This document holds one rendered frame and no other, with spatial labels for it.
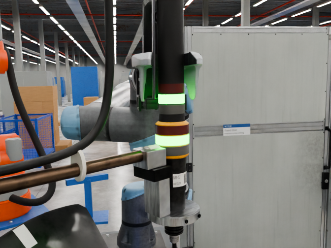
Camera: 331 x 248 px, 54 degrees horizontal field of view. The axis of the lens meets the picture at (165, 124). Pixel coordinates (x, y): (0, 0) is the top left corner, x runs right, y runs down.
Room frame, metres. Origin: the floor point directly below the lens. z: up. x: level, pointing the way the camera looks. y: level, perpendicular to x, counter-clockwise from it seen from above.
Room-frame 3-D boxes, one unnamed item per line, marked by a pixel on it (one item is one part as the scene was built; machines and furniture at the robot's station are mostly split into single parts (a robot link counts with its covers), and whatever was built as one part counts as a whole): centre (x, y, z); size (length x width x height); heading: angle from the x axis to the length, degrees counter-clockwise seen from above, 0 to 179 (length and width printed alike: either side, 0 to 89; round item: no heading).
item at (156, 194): (0.41, 0.00, 1.50); 0.09 x 0.07 x 0.10; 133
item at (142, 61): (0.42, 0.03, 1.64); 0.09 x 0.03 x 0.06; 177
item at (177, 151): (0.42, -0.01, 1.54); 0.04 x 0.04 x 0.01
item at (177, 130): (0.42, -0.01, 1.57); 0.04 x 0.04 x 0.01
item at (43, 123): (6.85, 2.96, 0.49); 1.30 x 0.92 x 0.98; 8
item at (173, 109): (0.42, -0.01, 1.60); 0.03 x 0.03 x 0.01
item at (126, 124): (0.68, 0.05, 1.54); 0.11 x 0.08 x 0.11; 82
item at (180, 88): (0.42, -0.01, 1.62); 0.03 x 0.03 x 0.01
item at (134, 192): (1.19, 0.11, 1.19); 0.13 x 0.12 x 0.14; 82
